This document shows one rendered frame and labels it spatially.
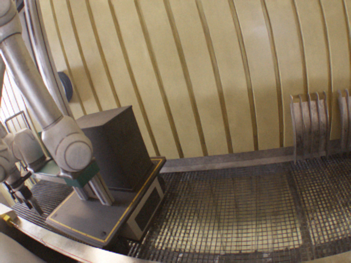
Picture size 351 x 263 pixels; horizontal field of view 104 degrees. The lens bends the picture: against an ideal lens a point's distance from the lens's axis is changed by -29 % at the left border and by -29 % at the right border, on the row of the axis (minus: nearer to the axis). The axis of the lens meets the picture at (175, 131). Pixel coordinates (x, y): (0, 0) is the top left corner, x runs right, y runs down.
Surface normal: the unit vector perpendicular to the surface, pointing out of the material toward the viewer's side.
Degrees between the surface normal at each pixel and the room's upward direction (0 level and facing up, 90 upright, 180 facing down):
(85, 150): 97
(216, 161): 90
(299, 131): 77
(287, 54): 90
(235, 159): 90
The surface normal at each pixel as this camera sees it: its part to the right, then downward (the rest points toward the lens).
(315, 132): -0.30, 0.27
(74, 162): 0.77, 0.14
